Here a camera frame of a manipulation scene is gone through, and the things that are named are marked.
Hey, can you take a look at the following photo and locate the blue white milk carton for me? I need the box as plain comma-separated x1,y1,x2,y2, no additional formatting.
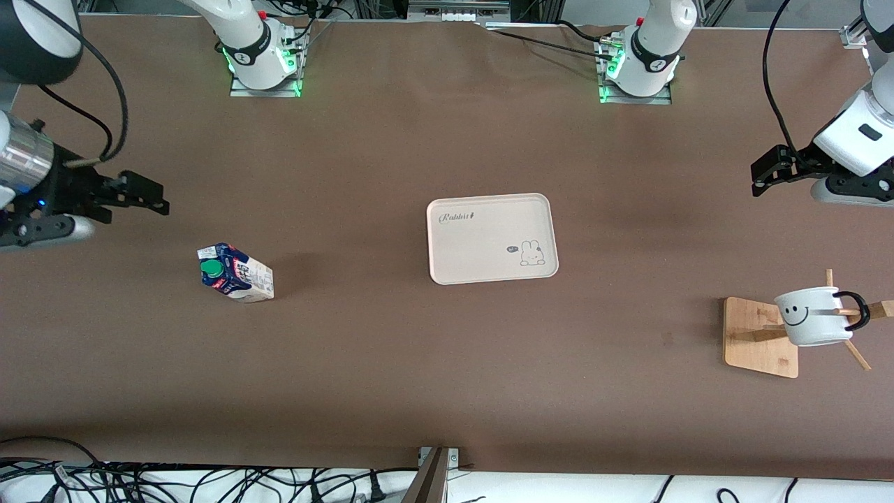
196,242,275,304

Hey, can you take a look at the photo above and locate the white smiley cup black handle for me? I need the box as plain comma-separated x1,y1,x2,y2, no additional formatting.
774,286,872,348

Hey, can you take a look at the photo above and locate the wooden cup rack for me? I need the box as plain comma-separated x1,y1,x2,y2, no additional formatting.
723,269,894,379

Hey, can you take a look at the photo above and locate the cream rabbit print tray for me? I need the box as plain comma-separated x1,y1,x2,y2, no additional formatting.
426,193,559,286

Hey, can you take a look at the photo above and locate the grey power strip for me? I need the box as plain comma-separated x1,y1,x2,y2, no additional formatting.
408,0,512,22

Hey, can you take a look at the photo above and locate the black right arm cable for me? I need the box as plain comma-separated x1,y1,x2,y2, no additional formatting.
28,0,131,166

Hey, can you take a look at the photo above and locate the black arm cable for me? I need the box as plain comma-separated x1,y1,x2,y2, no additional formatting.
28,0,131,166
761,0,812,153

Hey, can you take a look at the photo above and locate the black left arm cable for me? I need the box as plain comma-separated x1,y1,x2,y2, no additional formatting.
761,0,812,153

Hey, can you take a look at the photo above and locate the black base cable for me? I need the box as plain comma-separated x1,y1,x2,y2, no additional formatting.
485,28,617,60
555,19,615,44

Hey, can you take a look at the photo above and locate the grey metal bracket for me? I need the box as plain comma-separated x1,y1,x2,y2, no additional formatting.
401,446,462,503

